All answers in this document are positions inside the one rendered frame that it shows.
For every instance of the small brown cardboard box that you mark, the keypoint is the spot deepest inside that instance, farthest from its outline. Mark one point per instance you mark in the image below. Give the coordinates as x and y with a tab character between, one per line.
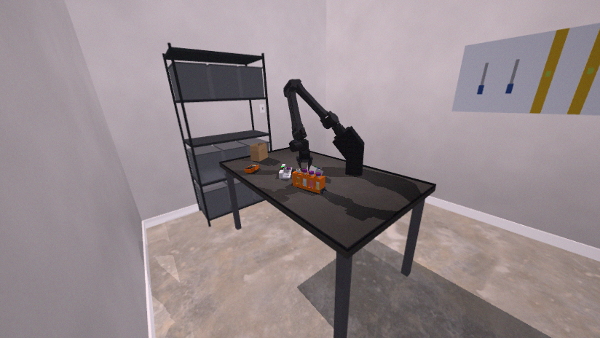
258	153

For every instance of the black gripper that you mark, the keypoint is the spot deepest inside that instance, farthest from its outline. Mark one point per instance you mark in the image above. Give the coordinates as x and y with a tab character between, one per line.
300	160

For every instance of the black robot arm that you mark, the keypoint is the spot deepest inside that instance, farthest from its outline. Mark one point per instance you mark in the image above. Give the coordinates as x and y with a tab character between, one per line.
298	131

